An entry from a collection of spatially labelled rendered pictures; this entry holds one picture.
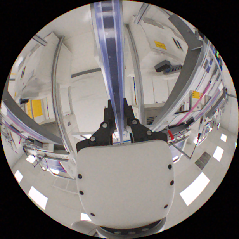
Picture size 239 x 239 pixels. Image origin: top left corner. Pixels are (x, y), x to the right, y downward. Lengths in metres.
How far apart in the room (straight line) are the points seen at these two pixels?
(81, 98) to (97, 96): 0.46
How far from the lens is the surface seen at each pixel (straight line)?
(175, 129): 0.62
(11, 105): 0.53
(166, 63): 0.61
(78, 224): 0.19
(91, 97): 2.04
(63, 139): 0.76
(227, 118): 9.14
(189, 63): 0.30
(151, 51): 0.50
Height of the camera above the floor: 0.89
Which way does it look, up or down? 16 degrees up
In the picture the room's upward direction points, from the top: 174 degrees clockwise
